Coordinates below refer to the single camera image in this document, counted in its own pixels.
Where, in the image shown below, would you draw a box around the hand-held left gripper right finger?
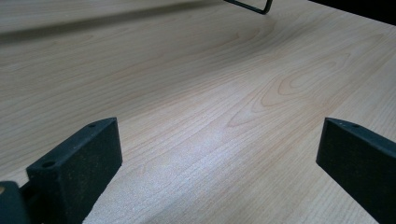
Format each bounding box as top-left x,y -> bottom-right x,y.
315,117 -> 396,224

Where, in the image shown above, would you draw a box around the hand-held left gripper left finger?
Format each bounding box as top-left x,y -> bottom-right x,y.
25,117 -> 123,224

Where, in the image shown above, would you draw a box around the black shelf with metal legs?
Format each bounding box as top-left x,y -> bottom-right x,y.
222,0 -> 275,16

